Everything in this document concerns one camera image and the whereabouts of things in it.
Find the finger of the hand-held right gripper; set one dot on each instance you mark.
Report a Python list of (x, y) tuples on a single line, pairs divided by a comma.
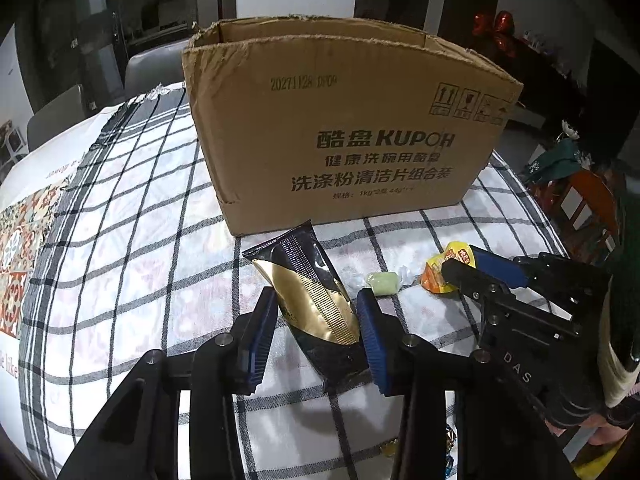
[(457, 275), (495, 264)]

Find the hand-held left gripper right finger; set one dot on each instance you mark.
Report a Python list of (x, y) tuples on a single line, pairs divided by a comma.
[(375, 345)]

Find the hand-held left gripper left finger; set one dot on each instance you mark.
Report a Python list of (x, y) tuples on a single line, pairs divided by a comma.
[(257, 340)]

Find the orange yellow snack packet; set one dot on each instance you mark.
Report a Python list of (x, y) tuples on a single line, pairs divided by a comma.
[(436, 274)]

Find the black and gold snack packet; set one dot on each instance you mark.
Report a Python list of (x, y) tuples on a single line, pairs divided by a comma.
[(310, 290)]

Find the brown cardboard box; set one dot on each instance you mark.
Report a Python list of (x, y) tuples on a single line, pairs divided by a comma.
[(350, 135)]

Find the person's right hand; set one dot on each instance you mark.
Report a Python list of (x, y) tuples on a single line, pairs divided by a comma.
[(612, 427)]

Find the pale green wrapped candy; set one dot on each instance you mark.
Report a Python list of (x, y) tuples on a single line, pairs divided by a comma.
[(382, 282)]

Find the foil wrapped candy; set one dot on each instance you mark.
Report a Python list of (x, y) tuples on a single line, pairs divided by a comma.
[(391, 448)]

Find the green cloth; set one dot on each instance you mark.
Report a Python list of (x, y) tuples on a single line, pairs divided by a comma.
[(557, 160)]

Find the plaid tablecloth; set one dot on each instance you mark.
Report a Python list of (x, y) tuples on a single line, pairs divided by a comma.
[(150, 260)]

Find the blue wrapped candy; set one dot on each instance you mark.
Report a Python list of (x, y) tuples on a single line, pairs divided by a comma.
[(448, 467)]

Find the white lotus ornament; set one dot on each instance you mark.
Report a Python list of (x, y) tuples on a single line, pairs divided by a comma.
[(570, 128)]

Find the dark display cabinet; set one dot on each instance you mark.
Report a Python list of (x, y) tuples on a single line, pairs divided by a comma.
[(545, 80)]

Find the red foil balloons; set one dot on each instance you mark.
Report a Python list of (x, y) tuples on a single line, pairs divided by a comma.
[(495, 32)]

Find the patterned white table cover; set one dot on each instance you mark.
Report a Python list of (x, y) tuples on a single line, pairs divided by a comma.
[(30, 220)]

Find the grey chair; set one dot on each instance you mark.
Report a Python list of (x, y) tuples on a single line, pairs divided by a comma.
[(55, 117), (155, 67)]

